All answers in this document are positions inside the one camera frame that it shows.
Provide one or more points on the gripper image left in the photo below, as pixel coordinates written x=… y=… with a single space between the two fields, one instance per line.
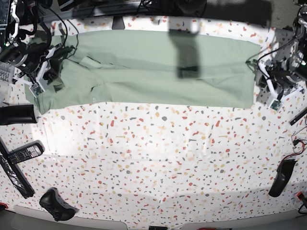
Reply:
x=37 y=62

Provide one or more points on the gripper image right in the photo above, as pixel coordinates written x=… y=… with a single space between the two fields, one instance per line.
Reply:
x=279 y=83

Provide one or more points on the green T-shirt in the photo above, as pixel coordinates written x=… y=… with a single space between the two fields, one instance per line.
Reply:
x=173 y=67

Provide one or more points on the clear plastic parts bag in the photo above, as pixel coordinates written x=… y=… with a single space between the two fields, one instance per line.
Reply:
x=6 y=75

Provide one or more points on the small black stick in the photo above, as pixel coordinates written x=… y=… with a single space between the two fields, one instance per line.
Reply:
x=296 y=118

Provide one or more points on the black TV remote control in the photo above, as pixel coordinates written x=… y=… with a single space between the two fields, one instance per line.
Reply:
x=26 y=152

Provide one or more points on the grey monitor stand base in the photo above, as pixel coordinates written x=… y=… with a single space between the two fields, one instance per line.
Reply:
x=118 y=23

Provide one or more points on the long black bar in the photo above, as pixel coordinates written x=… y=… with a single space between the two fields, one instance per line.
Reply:
x=14 y=174

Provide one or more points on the black game controller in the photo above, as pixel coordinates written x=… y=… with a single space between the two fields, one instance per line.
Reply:
x=49 y=201

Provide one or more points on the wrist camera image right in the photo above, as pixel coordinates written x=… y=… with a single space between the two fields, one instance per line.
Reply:
x=274 y=104

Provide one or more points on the black curved handle right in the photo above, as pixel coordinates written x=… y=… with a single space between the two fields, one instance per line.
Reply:
x=284 y=173

